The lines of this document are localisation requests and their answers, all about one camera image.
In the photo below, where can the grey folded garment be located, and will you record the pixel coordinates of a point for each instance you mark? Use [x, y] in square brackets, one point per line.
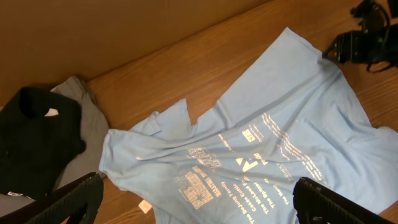
[94, 127]

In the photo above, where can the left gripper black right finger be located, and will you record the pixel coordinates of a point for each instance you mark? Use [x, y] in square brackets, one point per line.
[316, 204]

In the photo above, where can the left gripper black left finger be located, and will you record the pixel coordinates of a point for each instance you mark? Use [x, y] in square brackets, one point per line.
[77, 202]

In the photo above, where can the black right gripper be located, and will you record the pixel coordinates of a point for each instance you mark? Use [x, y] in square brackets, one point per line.
[358, 46]

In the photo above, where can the light blue printed t-shirt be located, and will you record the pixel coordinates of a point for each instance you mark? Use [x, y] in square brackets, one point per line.
[291, 114]

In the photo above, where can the black folded polo shirt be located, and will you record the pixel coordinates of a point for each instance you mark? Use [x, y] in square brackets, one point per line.
[40, 135]

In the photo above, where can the small white paper tag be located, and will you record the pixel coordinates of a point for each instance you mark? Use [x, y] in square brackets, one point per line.
[145, 206]

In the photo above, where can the brown cardboard back panel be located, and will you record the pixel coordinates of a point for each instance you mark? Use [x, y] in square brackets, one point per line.
[44, 42]

